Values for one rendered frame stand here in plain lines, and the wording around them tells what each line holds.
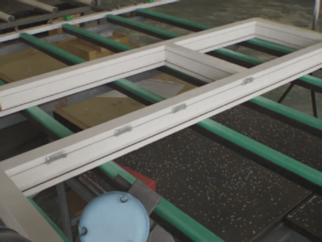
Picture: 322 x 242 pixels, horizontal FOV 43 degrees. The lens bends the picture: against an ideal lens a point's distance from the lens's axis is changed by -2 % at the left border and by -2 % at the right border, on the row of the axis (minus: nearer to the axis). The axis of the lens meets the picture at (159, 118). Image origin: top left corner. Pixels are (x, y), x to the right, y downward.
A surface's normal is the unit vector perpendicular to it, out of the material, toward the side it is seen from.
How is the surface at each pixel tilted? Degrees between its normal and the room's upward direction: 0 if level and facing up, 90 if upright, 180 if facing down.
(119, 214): 50
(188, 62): 90
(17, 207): 0
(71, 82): 90
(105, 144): 90
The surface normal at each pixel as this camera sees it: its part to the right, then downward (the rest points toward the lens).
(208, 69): -0.77, 0.31
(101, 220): 0.02, -0.22
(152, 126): 0.64, 0.35
